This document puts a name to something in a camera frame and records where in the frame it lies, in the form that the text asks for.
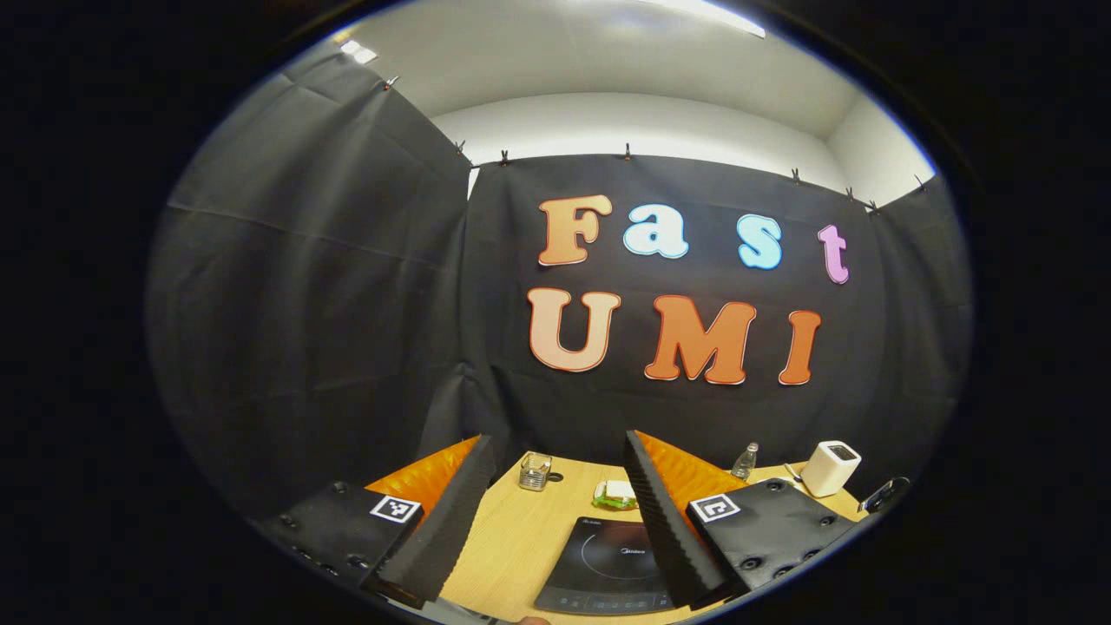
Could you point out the black backdrop cloth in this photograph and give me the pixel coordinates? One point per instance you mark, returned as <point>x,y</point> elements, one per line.
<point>347,304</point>

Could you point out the clear plastic water bottle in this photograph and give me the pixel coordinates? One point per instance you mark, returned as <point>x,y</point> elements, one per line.
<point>745,463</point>

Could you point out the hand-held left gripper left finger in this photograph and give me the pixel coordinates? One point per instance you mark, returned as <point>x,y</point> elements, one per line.
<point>451,529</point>

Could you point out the glass container with metal rack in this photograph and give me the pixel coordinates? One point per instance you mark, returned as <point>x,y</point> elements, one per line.
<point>535,473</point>

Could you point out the black induction cooktop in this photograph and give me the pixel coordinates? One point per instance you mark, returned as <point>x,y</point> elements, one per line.
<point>599,564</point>

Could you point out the sandwich with lettuce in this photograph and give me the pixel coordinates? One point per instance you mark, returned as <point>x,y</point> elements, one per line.
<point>616,493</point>

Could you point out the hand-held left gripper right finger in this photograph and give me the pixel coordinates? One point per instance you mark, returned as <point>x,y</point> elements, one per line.
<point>664,521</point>

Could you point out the white box-shaped appliance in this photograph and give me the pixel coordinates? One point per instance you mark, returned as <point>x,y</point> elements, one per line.
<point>829,470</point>

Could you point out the small ceiling light panel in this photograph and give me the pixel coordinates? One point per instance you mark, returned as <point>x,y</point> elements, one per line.
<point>358,52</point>

